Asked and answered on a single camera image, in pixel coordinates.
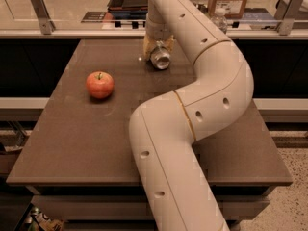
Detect clear plastic water bottle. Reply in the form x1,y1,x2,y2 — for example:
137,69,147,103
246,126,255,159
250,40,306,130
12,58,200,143
211,8,228,33

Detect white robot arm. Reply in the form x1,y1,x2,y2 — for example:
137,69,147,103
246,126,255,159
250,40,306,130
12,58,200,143
129,0,253,231

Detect red apple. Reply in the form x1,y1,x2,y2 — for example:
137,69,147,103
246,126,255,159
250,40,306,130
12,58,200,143
86,71,115,99

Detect left metal rail bracket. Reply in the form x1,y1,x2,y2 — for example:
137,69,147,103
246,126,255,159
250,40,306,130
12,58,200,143
30,0,55,35

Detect right metal rail bracket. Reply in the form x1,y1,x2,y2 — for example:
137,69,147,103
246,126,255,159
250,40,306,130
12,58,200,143
277,0,303,36

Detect items under table left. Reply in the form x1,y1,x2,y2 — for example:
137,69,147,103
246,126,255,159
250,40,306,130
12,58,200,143
27,207,64,231

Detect silver green 7up can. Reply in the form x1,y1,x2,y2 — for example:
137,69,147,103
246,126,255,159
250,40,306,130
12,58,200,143
150,41,170,70

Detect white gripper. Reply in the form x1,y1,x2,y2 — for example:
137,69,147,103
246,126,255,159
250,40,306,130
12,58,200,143
143,14,174,61

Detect metal rail bracket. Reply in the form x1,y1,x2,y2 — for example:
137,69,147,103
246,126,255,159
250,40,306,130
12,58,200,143
277,0,303,36
30,0,55,35

